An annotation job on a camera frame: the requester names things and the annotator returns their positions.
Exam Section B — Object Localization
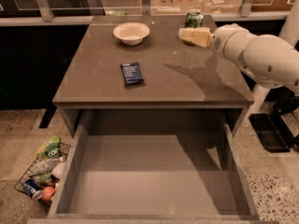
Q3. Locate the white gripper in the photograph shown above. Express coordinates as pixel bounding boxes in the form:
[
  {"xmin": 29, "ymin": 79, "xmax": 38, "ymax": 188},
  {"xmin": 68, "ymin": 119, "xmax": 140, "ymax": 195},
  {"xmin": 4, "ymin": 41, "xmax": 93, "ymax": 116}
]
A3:
[{"xmin": 178, "ymin": 23, "xmax": 255, "ymax": 63}]

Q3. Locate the green soda can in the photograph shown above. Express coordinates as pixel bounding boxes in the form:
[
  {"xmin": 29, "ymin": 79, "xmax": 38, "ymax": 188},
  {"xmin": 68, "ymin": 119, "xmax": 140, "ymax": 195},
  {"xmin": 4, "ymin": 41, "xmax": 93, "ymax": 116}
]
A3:
[{"xmin": 183, "ymin": 9, "xmax": 204, "ymax": 45}]

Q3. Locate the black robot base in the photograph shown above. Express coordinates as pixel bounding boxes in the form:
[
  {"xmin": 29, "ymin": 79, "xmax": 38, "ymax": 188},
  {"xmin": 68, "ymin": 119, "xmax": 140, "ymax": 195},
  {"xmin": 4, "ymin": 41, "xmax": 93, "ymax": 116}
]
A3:
[{"xmin": 249, "ymin": 85, "xmax": 299, "ymax": 152}]

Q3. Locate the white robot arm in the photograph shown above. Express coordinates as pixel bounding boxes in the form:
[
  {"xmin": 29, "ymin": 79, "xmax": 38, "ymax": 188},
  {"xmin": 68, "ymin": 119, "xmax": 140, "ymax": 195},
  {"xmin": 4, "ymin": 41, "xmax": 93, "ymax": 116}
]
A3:
[{"xmin": 178, "ymin": 6, "xmax": 299, "ymax": 114}]

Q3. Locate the grey cabinet with top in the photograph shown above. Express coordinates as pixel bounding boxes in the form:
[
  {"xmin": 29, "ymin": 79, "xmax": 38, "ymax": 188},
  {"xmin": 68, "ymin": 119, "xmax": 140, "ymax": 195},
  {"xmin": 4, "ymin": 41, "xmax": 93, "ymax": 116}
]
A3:
[{"xmin": 53, "ymin": 15, "xmax": 253, "ymax": 133}]

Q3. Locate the open grey top drawer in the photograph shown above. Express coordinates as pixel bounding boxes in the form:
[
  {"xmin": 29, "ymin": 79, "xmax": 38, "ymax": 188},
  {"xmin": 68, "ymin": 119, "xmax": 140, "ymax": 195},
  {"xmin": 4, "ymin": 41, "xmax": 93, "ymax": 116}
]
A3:
[{"xmin": 28, "ymin": 109, "xmax": 278, "ymax": 224}]

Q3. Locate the blue soda can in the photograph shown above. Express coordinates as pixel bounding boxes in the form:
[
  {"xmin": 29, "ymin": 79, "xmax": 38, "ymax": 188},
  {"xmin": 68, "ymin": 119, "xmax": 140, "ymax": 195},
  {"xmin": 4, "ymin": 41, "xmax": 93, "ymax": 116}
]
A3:
[{"xmin": 22, "ymin": 179, "xmax": 43, "ymax": 200}]

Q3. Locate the white paper bowl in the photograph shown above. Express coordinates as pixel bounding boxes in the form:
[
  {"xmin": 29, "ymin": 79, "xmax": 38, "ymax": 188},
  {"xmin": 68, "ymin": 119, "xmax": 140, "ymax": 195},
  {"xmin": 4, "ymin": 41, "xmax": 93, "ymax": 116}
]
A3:
[{"xmin": 113, "ymin": 22, "xmax": 150, "ymax": 46}]

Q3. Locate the dark blue snack packet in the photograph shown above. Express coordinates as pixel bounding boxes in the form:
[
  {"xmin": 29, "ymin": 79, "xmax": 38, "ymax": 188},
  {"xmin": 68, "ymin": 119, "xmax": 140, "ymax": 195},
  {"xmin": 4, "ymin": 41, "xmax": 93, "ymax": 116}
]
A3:
[{"xmin": 121, "ymin": 63, "xmax": 144, "ymax": 86}]

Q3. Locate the green chip bag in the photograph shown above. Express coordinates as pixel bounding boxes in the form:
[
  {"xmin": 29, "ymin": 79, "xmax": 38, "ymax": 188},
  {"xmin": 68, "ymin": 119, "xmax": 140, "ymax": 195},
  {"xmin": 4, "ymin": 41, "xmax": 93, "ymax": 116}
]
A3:
[{"xmin": 35, "ymin": 136, "xmax": 61, "ymax": 159}]

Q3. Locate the white round object in basket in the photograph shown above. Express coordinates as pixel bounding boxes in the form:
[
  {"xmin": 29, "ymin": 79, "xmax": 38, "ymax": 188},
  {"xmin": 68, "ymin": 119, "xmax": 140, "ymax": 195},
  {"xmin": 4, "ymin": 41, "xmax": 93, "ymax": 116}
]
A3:
[{"xmin": 51, "ymin": 162, "xmax": 65, "ymax": 179}]

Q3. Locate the clear plastic water bottle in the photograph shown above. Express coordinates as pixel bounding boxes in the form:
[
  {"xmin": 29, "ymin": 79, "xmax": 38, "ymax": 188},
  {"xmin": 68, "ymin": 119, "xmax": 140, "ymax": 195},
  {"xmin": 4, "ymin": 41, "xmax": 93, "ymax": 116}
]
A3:
[{"xmin": 32, "ymin": 156, "xmax": 66, "ymax": 175}]

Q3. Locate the orange fruit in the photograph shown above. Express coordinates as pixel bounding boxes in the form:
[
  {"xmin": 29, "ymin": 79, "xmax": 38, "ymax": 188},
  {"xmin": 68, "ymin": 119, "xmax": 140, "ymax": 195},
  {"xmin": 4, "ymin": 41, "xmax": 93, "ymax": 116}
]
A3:
[{"xmin": 41, "ymin": 186, "xmax": 56, "ymax": 202}]

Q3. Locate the black wire basket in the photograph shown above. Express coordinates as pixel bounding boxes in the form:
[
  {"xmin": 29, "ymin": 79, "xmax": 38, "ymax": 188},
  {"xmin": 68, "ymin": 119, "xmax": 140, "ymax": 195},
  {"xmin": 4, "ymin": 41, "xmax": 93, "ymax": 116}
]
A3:
[{"xmin": 14, "ymin": 143, "xmax": 71, "ymax": 197}]

